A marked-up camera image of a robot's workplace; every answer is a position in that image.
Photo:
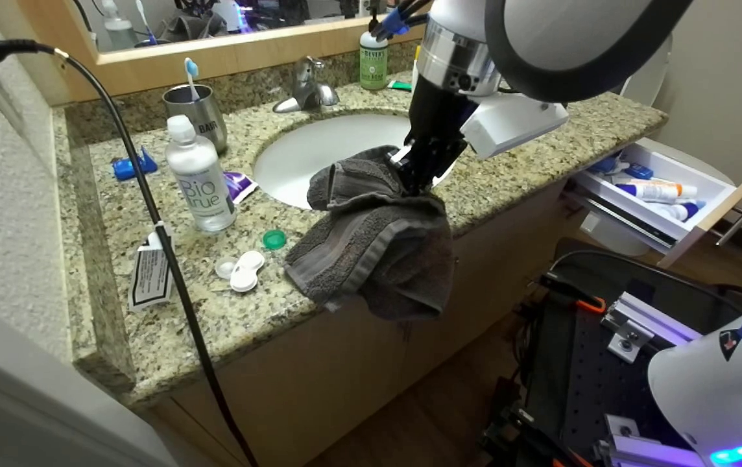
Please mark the green soap pump bottle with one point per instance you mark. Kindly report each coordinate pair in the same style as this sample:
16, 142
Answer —
373, 65

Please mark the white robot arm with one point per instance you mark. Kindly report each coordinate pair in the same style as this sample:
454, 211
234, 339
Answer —
578, 34

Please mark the light wooden vanity cabinet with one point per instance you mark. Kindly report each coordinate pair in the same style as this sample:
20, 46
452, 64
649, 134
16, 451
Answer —
319, 391

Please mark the wooden framed mirror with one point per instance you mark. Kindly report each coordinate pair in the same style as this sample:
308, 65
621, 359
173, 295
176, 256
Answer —
242, 47

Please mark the blue plastic clip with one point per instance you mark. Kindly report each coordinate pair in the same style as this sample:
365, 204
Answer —
133, 168

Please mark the white open drawer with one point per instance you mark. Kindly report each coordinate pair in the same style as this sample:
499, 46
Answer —
646, 211

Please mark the grey terry towel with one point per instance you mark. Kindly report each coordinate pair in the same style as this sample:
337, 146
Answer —
380, 243

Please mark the chrome faucet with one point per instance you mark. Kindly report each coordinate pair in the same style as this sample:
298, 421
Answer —
308, 88

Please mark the grey metal cup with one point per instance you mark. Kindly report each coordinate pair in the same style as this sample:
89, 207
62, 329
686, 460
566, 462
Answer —
203, 112

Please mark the clear contact solution bottle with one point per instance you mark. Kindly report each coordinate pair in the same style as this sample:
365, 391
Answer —
201, 186

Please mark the black robot cart platform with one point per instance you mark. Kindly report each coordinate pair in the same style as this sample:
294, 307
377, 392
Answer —
578, 381

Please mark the white contact lens case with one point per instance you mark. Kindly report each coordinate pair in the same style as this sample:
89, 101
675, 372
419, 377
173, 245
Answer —
243, 272

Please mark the white oval sink basin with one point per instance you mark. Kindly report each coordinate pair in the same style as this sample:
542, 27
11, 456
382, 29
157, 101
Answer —
294, 151

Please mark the small blue capped tube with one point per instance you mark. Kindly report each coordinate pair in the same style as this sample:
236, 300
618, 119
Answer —
682, 211

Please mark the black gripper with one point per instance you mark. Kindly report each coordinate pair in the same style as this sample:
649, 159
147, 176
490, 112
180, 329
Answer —
441, 112

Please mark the green round cap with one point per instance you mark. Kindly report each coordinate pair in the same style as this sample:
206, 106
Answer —
272, 239

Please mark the white blue toothbrush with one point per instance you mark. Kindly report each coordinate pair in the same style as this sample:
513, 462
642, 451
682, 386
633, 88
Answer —
190, 76

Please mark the blue white tube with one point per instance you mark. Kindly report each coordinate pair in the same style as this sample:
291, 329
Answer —
625, 169

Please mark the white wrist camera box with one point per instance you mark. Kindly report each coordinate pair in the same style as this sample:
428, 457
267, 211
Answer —
513, 126

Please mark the aluminium extrusion bracket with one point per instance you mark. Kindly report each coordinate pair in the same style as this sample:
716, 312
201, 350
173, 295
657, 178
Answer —
646, 325
644, 451

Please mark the purple packet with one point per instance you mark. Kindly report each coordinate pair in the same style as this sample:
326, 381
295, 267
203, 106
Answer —
240, 186

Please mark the small green tube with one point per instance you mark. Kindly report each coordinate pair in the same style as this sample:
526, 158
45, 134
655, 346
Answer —
399, 88

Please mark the white orange sunscreen tube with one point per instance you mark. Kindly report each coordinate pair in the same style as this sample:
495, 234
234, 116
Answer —
657, 191

